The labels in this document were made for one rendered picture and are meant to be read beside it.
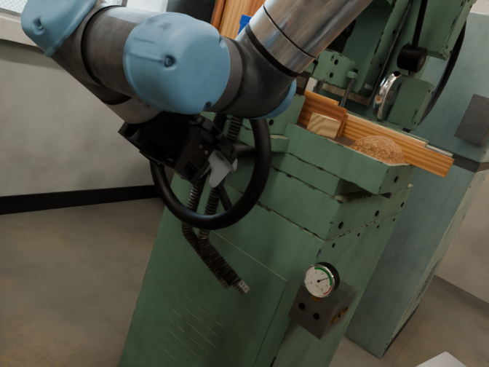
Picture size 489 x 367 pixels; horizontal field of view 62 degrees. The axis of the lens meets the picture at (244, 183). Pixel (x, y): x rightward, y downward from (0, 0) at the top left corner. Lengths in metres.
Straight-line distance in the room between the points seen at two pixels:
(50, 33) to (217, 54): 0.15
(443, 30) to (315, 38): 0.76
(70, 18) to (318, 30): 0.22
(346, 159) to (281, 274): 0.29
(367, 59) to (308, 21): 0.69
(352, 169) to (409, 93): 0.36
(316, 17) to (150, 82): 0.17
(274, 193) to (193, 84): 0.58
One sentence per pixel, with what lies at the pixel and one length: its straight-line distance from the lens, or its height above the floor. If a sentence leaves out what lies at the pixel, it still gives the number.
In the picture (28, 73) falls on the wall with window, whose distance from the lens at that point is 1.97.
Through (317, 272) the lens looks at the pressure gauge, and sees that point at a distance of 0.79.
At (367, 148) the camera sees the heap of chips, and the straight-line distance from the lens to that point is 0.81.
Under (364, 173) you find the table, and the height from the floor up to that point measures 0.87.
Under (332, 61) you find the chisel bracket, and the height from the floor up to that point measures 1.05.
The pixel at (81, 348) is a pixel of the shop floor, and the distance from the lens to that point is 1.49.
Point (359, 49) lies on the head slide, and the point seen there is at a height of 1.10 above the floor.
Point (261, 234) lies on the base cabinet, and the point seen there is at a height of 0.65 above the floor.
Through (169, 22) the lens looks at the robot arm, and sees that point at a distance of 0.33.
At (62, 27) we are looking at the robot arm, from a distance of 0.40.
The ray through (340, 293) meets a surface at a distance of 0.88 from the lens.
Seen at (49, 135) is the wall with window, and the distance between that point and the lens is 2.11.
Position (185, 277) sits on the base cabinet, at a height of 0.44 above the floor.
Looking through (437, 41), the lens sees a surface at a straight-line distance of 1.14.
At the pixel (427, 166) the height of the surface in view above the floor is 0.91.
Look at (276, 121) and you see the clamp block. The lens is 0.83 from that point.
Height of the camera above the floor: 0.99
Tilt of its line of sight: 16 degrees down
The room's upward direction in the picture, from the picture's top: 19 degrees clockwise
